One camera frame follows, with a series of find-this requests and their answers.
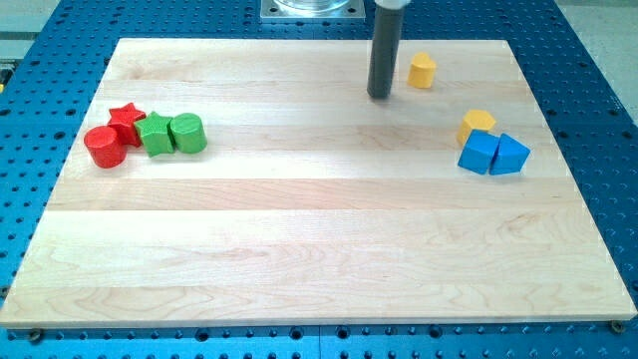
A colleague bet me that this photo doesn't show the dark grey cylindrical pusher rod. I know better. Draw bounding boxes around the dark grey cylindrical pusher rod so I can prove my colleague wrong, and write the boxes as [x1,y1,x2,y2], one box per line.
[367,4,405,99]

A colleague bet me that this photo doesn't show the white rod holder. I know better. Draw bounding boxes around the white rod holder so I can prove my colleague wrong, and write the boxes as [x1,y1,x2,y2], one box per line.
[375,0,411,9]

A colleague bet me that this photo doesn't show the yellow heart block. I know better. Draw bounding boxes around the yellow heart block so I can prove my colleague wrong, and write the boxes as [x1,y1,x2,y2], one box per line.
[407,52,437,89]

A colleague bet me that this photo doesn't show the yellow hexagon block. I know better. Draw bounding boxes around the yellow hexagon block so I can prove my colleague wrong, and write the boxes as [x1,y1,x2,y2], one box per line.
[457,109,496,147]

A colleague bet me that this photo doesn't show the blue cube block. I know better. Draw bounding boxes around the blue cube block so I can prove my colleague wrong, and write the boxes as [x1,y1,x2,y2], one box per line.
[458,130,499,175]

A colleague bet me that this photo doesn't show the blue triangle block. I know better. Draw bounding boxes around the blue triangle block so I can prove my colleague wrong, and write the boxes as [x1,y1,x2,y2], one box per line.
[489,133,530,176]

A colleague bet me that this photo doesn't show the green cylinder block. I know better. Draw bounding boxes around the green cylinder block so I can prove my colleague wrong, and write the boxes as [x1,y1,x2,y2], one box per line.
[169,113,207,154]

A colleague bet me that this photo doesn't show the green star block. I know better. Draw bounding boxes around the green star block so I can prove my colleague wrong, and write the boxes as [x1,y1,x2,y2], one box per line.
[135,112,174,158]

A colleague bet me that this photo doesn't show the red star block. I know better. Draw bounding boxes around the red star block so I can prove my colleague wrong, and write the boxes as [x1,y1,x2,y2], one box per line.
[108,103,147,148]

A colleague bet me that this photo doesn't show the red cylinder block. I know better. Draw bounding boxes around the red cylinder block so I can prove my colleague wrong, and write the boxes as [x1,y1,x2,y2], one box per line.
[84,126,127,169]

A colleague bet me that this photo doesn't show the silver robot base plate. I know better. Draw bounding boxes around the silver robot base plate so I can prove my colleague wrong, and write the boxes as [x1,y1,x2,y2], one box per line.
[260,0,366,20]

